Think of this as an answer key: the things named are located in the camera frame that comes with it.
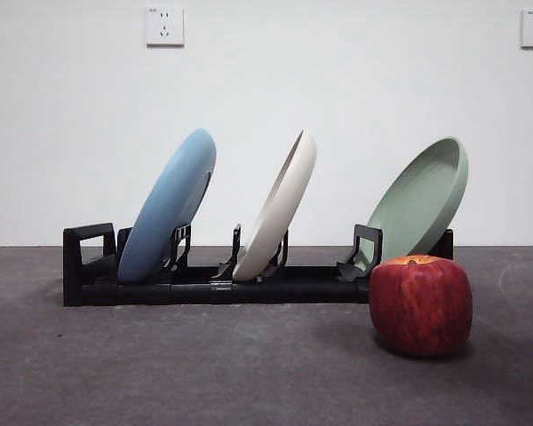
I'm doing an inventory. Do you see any black plate rack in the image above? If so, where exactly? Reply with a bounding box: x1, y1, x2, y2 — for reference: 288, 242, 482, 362
62, 222, 455, 308

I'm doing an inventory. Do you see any red apple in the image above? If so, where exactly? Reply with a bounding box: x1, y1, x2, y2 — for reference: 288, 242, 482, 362
368, 254, 474, 359

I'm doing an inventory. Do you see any cream plate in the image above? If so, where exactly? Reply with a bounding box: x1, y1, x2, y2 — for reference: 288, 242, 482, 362
232, 129, 317, 282

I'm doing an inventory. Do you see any blue plate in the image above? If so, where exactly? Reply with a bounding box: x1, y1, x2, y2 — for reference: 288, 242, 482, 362
116, 128, 218, 284

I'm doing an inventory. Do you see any green plate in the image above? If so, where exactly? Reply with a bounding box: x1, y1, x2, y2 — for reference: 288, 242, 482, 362
364, 136, 470, 271

